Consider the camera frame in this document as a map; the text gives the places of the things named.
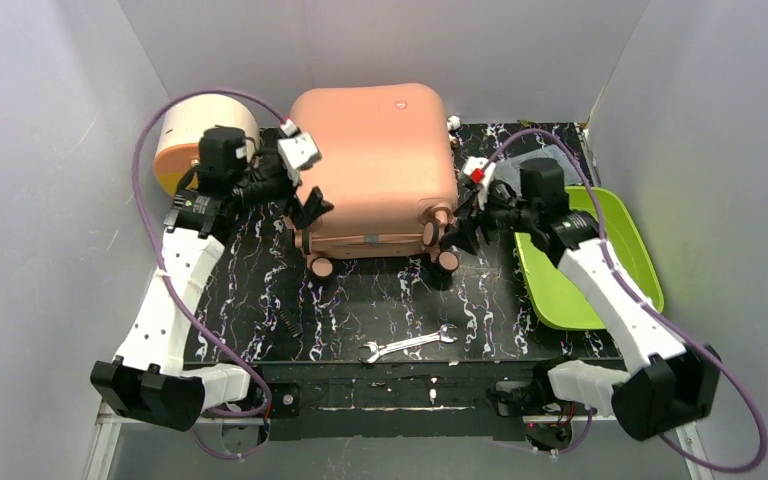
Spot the pink hard-shell suitcase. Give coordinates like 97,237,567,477
290,83,459,278

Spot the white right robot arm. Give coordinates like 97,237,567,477
440,157,720,440

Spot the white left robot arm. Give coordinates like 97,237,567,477
90,123,333,431

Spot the silver open-end wrench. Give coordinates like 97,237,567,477
360,324,458,364

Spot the clear plastic screw box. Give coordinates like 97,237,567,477
493,145,581,194

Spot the cream cylindrical drum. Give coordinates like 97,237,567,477
153,94,261,196

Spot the green plastic tray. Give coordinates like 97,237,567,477
515,186,665,331

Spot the black spring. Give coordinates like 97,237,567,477
278,310,302,338

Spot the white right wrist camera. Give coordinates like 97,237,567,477
461,156,496,209

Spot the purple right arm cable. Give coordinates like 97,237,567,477
487,127,768,475

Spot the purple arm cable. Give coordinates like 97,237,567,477
130,88,298,462
487,127,768,475

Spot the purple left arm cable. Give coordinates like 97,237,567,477
130,88,298,462

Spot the aluminium frame rail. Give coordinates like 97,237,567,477
83,264,273,480

